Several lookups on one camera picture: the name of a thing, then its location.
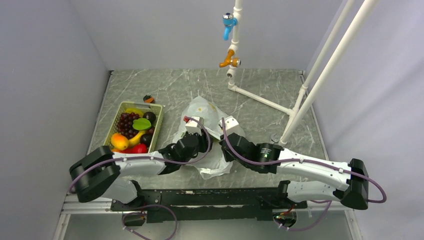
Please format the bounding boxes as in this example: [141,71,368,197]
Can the white plastic bag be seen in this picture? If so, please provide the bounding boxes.
[181,96,233,180]

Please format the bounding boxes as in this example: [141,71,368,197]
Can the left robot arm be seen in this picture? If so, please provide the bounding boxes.
[69,130,213,210]

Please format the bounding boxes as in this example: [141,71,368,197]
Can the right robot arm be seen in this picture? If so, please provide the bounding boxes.
[219,133,369,210]

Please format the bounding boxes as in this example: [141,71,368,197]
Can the dark purple fake fruit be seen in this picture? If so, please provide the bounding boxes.
[142,111,157,125]

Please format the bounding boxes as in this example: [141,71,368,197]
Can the red fake apple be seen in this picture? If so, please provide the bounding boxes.
[111,143,149,154]

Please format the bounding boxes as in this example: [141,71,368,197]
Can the yellow fake banana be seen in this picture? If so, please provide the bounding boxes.
[124,108,146,148]

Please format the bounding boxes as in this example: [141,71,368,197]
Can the purple fake grapes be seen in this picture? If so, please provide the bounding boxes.
[117,112,140,140]

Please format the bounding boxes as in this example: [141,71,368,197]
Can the orange fake mango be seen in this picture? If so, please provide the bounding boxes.
[110,133,129,151]

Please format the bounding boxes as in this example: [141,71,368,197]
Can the silver wrench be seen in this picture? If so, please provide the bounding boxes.
[270,133,281,145]

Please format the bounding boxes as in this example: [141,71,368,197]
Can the beige plastic basket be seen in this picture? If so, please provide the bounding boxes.
[103,101,163,154]

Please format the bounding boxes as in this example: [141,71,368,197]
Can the small orange black object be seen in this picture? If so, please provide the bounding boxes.
[143,95,156,104]

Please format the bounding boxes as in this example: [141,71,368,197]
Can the orange valve tap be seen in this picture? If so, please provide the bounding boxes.
[219,49,241,68]

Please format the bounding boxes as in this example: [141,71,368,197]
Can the blue valve tap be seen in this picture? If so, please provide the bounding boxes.
[222,12,238,41]

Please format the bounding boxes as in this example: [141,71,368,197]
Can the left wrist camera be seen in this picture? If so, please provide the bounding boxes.
[183,116,204,136]

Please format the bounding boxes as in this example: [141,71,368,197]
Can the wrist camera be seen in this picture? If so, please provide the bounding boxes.
[183,116,204,136]
[218,115,241,136]

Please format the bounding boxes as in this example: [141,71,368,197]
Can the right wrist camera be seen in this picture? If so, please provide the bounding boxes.
[218,115,241,136]

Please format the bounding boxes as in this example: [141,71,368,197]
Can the white pvc pipe frame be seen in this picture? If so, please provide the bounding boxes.
[224,0,376,146]

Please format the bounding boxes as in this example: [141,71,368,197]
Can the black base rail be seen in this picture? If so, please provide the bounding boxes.
[110,187,308,223]

